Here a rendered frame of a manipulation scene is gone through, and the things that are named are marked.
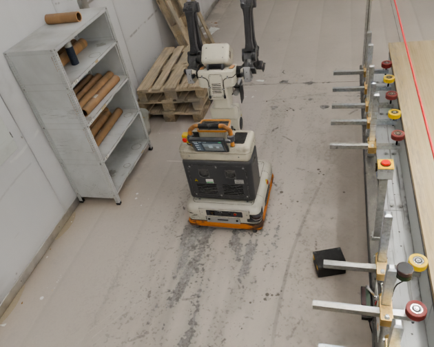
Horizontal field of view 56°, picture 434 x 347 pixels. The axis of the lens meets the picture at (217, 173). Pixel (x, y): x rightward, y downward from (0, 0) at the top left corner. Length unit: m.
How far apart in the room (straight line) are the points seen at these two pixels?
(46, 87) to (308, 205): 2.32
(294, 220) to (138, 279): 1.34
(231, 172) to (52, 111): 1.55
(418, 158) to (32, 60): 2.72
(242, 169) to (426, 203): 1.27
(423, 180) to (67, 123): 2.64
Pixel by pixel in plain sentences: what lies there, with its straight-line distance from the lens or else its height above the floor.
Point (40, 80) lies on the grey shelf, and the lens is 3.45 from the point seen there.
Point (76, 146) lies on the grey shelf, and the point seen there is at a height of 0.69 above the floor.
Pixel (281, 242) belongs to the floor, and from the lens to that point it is 3.28.
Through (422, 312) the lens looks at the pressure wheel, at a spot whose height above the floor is 0.91.
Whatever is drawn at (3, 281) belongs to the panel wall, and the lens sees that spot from 3.59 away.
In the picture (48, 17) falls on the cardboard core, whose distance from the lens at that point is 3.82.
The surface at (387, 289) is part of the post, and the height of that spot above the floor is 0.98.
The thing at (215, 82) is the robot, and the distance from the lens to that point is 3.02.
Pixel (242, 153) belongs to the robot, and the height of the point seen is 0.77.
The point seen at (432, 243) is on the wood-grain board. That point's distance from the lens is 2.17.
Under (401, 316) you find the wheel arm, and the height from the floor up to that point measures 0.86.
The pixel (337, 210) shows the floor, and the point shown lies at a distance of 3.52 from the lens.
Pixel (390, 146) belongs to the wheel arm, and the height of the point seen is 0.81.
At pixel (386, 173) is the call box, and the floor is 1.19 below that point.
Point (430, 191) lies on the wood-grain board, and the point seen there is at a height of 0.90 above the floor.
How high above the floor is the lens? 2.50
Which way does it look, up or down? 39 degrees down
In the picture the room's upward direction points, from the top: 12 degrees counter-clockwise
